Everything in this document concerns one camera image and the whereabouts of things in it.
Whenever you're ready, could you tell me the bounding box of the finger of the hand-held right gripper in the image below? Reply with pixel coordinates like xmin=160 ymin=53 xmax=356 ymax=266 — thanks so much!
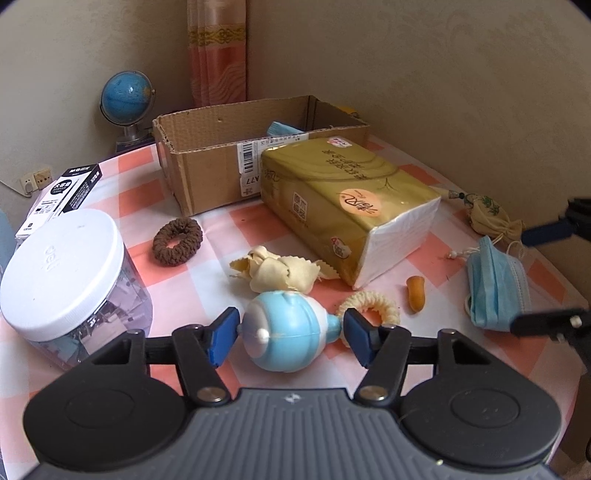
xmin=522 ymin=198 xmax=591 ymax=247
xmin=510 ymin=308 xmax=591 ymax=344

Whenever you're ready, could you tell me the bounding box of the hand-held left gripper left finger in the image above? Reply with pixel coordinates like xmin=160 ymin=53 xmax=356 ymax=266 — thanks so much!
xmin=90 ymin=307 xmax=241 ymax=408

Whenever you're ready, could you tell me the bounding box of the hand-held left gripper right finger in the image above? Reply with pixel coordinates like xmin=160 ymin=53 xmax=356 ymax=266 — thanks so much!
xmin=343 ymin=307 xmax=491 ymax=410

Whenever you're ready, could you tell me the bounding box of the cream spiral hair tie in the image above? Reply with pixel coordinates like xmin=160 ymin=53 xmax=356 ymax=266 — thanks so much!
xmin=336 ymin=290 xmax=402 ymax=326

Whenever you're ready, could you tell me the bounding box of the blue face mask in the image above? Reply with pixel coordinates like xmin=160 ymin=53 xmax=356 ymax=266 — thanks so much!
xmin=267 ymin=121 xmax=308 ymax=139
xmin=464 ymin=235 xmax=532 ymax=332

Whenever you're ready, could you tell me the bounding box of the cream floral sachet bag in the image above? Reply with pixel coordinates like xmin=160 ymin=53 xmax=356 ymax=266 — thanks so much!
xmin=436 ymin=186 xmax=527 ymax=260

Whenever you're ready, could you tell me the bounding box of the blue white rubber squeeze bulb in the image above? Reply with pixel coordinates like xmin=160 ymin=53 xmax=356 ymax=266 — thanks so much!
xmin=241 ymin=291 xmax=345 ymax=374

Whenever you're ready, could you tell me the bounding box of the orange rubber finger cot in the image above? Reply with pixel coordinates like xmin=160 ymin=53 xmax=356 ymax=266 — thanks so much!
xmin=405 ymin=275 xmax=426 ymax=313

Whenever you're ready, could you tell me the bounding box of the cream zigzag-edged cloth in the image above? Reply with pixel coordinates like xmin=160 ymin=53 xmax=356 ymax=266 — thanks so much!
xmin=229 ymin=246 xmax=340 ymax=295

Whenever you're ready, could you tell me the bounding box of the brown hair scrunchie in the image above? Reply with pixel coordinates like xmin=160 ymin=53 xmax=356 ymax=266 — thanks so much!
xmin=152 ymin=218 xmax=204 ymax=267

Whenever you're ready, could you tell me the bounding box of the cardboard box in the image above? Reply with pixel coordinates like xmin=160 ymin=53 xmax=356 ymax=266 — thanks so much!
xmin=152 ymin=95 xmax=370 ymax=217

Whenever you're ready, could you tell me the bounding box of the pink white checkered tablecloth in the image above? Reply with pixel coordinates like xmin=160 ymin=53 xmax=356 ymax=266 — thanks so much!
xmin=0 ymin=134 xmax=587 ymax=480

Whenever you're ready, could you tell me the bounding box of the gold tissue pack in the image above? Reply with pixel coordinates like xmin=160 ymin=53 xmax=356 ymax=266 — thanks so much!
xmin=261 ymin=137 xmax=441 ymax=291

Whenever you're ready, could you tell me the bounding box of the clear plastic jar with lid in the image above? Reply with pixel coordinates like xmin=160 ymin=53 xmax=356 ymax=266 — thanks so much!
xmin=0 ymin=209 xmax=153 ymax=372

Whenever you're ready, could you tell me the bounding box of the black and white carton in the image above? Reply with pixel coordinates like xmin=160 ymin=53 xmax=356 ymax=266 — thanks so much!
xmin=15 ymin=162 xmax=103 ymax=241

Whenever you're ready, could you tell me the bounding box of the grey-blue seat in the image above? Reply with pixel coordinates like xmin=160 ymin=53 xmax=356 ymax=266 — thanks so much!
xmin=0 ymin=208 xmax=17 ymax=259

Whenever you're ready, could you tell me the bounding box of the white power socket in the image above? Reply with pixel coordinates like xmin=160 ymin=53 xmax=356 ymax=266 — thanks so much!
xmin=19 ymin=166 xmax=52 ymax=195

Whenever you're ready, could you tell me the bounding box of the blue desk globe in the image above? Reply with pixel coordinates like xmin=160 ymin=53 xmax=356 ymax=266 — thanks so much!
xmin=99 ymin=71 xmax=156 ymax=146

